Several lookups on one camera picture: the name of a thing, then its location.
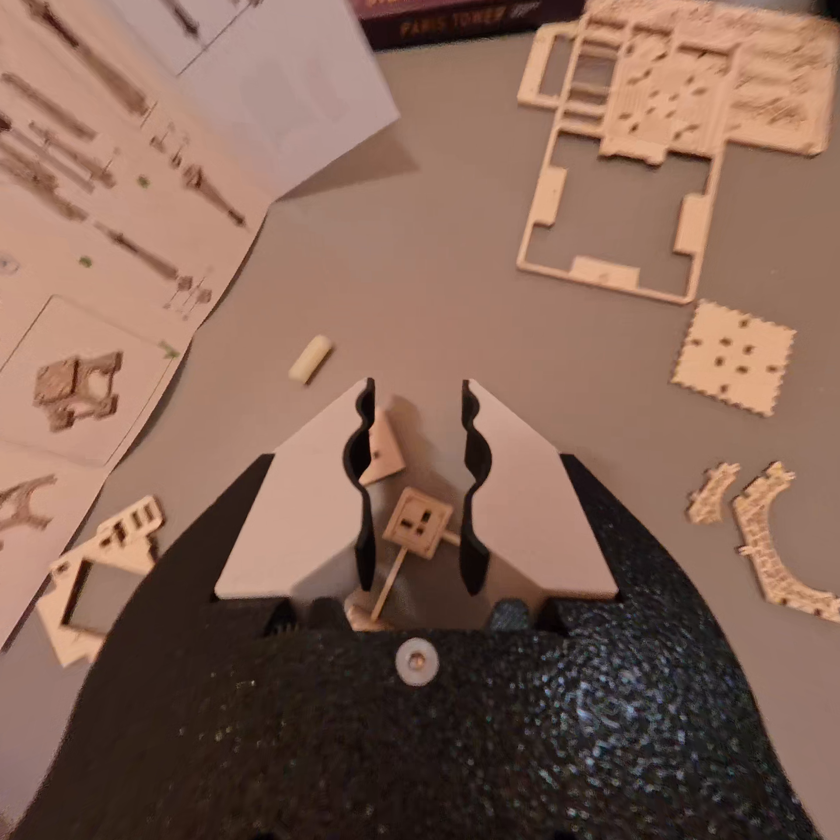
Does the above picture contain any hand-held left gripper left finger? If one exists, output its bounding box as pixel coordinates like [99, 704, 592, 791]
[215, 378, 378, 601]

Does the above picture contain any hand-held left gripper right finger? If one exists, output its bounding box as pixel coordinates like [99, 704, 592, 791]
[461, 378, 622, 602]

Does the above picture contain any small curved wooden lattice piece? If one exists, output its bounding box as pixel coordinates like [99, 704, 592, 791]
[686, 462, 743, 526]

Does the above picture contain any long curved wooden lattice piece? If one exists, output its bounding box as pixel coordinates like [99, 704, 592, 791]
[731, 461, 840, 624]

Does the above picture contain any small four-hole wooden square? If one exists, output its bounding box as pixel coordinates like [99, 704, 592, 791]
[361, 406, 407, 487]

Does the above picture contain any wooden sprue with small squares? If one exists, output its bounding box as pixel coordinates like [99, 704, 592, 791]
[344, 486, 462, 632]

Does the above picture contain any small white wax cylinder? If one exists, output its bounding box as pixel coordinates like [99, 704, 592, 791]
[288, 334, 334, 387]

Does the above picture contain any square wooden plate with holes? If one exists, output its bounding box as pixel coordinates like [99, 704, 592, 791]
[669, 300, 799, 418]

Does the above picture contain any printed paper instruction sheet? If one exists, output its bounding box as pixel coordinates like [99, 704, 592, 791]
[0, 0, 402, 652]

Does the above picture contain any dark purple puzzle box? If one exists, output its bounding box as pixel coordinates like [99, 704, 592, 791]
[357, 0, 589, 52]

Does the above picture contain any wooden frame piece with slots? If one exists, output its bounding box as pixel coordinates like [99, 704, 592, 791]
[35, 495, 162, 668]

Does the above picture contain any wooden puzzle sheet frame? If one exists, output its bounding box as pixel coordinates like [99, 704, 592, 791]
[516, 0, 831, 307]

